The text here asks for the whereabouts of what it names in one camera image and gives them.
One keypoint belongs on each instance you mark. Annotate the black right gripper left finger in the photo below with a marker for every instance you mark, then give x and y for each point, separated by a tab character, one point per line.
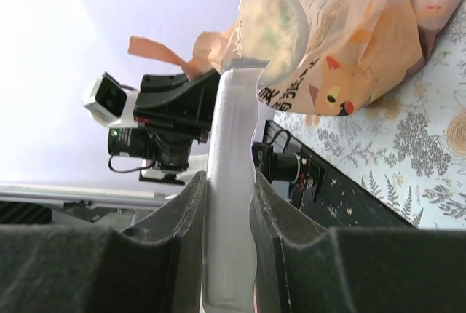
153	266

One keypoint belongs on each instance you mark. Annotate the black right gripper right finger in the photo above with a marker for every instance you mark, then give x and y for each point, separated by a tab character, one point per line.
305	267

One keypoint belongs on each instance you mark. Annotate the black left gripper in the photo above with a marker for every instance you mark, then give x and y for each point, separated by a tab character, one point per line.
172	104

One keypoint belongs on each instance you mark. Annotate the clear plastic scoop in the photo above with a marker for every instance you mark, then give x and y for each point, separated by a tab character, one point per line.
240	127

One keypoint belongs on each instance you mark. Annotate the pink litter bag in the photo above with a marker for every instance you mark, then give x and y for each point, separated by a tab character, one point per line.
320	57

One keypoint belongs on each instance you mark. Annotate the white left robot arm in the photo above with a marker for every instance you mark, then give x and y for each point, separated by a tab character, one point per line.
166	158

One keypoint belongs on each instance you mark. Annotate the floral table mat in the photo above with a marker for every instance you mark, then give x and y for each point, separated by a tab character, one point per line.
408	148

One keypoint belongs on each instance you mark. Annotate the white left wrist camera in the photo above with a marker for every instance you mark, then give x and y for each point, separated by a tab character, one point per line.
110	103

